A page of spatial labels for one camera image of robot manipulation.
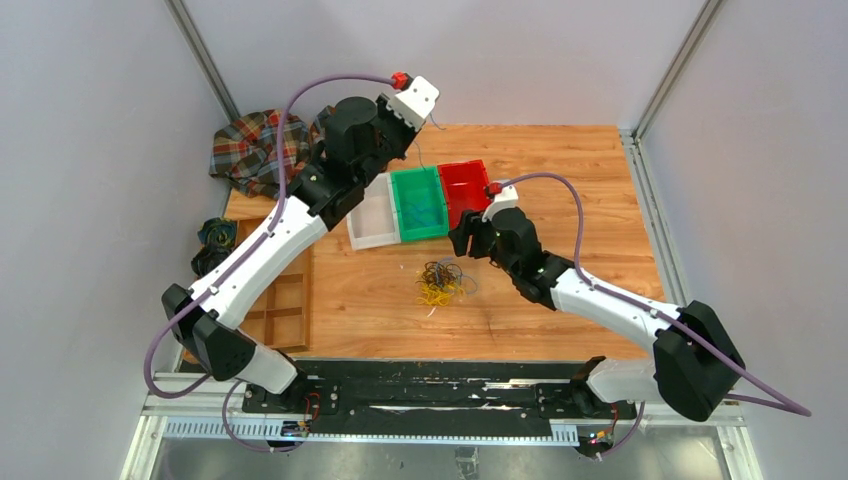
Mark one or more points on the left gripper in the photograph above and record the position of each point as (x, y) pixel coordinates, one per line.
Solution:
(407, 129)

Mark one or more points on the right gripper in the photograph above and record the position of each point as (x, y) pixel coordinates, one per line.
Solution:
(473, 225)

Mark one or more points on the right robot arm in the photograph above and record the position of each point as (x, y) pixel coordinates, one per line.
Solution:
(693, 355)

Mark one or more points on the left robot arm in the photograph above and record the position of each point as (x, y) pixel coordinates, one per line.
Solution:
(361, 137)

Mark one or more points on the green plastic bin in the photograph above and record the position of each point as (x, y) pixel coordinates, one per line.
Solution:
(420, 203)

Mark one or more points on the red plastic bin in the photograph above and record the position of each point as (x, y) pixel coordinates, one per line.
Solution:
(463, 185)

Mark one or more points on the white plastic bin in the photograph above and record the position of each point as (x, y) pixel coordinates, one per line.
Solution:
(373, 222)

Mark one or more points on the plaid cloth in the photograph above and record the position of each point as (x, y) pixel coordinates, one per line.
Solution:
(244, 153)

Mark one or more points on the wooden divided tray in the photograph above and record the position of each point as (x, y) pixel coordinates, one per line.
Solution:
(281, 316)

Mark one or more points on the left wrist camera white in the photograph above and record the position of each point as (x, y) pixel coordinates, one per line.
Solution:
(414, 100)

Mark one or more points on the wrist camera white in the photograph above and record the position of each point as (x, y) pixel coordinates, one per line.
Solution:
(501, 196)
(414, 100)

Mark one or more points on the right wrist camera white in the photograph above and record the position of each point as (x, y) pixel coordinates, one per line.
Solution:
(501, 196)

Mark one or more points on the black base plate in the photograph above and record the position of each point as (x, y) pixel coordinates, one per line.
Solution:
(452, 399)

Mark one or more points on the aluminium front rail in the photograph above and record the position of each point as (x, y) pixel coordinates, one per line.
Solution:
(206, 435)

